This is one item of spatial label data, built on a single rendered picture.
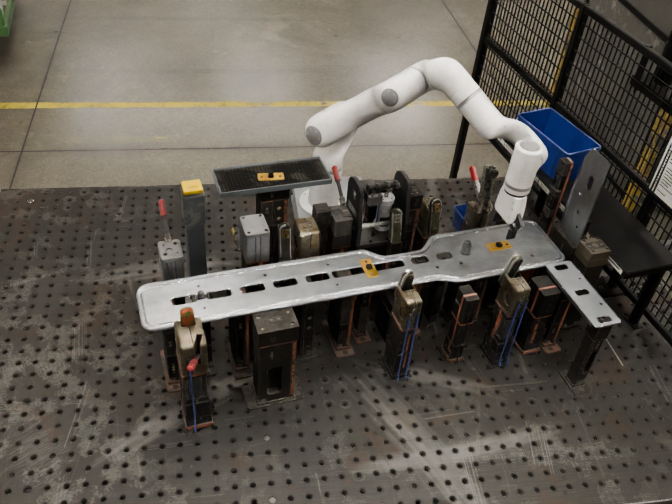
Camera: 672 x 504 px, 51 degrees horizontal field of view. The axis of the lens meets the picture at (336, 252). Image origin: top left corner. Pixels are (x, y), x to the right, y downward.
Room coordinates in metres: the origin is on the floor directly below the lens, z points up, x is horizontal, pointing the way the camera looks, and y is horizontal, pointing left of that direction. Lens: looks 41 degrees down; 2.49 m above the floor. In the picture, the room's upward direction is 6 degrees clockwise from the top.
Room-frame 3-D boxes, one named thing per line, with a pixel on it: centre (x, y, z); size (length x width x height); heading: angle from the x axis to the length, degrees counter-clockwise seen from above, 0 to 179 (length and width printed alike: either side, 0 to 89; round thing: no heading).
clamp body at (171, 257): (1.59, 0.50, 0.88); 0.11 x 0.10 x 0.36; 22
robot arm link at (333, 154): (2.27, 0.05, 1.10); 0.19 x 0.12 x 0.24; 146
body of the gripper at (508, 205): (1.84, -0.54, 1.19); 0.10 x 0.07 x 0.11; 22
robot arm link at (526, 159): (1.85, -0.54, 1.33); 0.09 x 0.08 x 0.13; 147
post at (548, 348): (1.72, -0.76, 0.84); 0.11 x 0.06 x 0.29; 22
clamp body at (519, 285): (1.63, -0.56, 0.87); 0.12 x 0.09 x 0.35; 22
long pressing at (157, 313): (1.65, -0.09, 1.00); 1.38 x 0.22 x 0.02; 112
